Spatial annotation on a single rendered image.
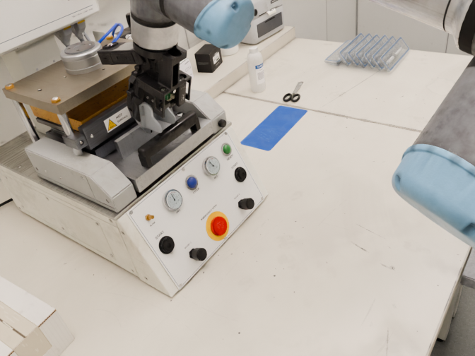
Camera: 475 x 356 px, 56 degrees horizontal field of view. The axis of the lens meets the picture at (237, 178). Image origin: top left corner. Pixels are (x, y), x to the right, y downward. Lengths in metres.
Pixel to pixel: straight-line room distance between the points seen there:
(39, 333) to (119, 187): 0.27
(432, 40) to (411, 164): 2.79
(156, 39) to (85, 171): 0.27
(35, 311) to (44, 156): 0.28
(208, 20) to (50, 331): 0.57
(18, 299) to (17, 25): 0.52
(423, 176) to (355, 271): 0.49
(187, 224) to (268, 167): 0.33
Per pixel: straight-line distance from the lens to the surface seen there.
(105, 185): 0.80
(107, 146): 0.89
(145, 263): 0.85
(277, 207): 1.01
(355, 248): 0.91
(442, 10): 0.48
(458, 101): 0.43
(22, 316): 0.86
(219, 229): 0.92
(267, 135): 1.25
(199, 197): 0.90
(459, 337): 1.74
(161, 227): 0.85
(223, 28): 0.59
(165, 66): 0.73
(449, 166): 0.40
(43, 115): 0.96
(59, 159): 0.88
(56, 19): 1.06
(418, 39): 3.22
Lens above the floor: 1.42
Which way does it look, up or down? 37 degrees down
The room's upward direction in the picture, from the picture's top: 10 degrees counter-clockwise
